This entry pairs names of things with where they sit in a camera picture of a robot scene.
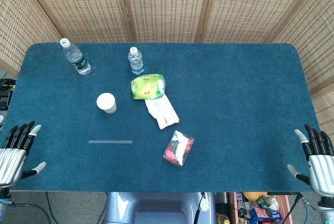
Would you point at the black and silver right hand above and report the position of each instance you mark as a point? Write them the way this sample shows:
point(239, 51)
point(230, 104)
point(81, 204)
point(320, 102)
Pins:
point(322, 169)

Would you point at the black and silver left hand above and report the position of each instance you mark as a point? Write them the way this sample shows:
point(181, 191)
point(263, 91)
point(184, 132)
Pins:
point(13, 161)

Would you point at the transparent plastic straw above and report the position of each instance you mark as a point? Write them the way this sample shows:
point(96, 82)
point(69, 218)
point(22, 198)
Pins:
point(109, 142)

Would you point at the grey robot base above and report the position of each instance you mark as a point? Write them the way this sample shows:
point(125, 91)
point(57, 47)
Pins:
point(156, 205)

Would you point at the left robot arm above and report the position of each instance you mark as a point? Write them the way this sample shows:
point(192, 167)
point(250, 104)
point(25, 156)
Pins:
point(4, 205)

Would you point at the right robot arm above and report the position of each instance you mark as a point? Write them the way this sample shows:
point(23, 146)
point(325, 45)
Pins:
point(326, 208)

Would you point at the white paper cup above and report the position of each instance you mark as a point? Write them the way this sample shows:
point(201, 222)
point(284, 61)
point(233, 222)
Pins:
point(105, 101)

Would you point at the wooden crate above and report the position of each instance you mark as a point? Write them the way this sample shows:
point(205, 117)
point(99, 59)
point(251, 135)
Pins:
point(287, 208)

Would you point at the black electronic device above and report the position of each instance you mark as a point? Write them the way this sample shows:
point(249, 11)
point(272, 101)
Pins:
point(5, 96)

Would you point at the blue and red snack packet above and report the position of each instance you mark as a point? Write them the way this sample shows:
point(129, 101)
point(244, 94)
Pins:
point(266, 214)

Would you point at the orange fruit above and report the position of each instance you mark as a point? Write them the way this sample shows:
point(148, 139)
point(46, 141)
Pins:
point(251, 196)

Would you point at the water bottle with green label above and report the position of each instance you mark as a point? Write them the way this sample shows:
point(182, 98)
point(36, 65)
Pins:
point(78, 60)

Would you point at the woven rattan screen panel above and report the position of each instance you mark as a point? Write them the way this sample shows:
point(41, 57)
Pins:
point(250, 7)
point(83, 7)
point(313, 38)
point(167, 7)
point(15, 25)

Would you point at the clear box with red cups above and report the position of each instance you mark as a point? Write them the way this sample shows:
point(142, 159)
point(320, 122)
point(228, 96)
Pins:
point(178, 148)

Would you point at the green tissue packet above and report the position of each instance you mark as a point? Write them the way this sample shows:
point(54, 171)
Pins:
point(146, 87)

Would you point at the white and pink packet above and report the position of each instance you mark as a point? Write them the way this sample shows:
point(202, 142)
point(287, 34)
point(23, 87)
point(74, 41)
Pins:
point(161, 111)

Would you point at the water bottle with blue label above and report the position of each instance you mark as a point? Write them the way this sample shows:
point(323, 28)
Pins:
point(136, 62)

